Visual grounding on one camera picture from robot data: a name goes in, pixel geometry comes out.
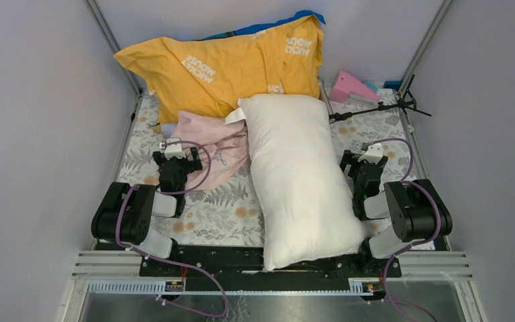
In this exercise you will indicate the metal cylinder rod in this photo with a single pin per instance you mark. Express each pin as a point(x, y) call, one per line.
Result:
point(324, 97)

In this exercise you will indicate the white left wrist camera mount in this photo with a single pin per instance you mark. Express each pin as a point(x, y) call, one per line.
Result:
point(172, 148)

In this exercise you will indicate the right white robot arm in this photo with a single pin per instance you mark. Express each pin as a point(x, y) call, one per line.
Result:
point(415, 210)

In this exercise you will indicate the white pillow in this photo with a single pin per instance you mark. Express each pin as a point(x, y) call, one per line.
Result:
point(304, 196)

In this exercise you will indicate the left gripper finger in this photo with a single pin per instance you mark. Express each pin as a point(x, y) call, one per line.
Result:
point(194, 162)
point(159, 158)

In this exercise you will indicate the blue Elsa pillowcase pink inside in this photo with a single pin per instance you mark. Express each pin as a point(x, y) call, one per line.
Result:
point(226, 145)

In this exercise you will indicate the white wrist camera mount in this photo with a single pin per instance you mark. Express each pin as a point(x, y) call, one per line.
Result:
point(372, 153)
point(172, 148)

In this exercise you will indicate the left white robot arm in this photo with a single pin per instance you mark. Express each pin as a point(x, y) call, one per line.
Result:
point(124, 215)

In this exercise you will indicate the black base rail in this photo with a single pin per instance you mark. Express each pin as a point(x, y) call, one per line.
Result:
point(242, 269)

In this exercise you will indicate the blue cloth behind pillow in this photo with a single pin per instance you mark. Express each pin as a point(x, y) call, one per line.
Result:
point(253, 29)

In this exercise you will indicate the yellow Mickey Mouse pillow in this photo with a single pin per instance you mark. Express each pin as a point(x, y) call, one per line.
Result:
point(208, 77)

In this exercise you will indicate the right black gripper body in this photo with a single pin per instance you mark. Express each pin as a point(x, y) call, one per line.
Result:
point(382, 164)

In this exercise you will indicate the black tripod stand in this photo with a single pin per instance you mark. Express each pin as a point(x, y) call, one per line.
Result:
point(405, 101)

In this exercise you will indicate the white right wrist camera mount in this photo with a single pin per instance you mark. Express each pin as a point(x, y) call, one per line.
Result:
point(372, 153)

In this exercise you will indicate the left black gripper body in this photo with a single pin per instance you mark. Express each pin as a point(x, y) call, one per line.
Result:
point(184, 168)

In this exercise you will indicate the pink wedge block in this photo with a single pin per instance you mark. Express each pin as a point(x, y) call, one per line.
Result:
point(348, 88)

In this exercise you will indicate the floral patterned mat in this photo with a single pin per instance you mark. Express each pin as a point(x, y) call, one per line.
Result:
point(230, 215)

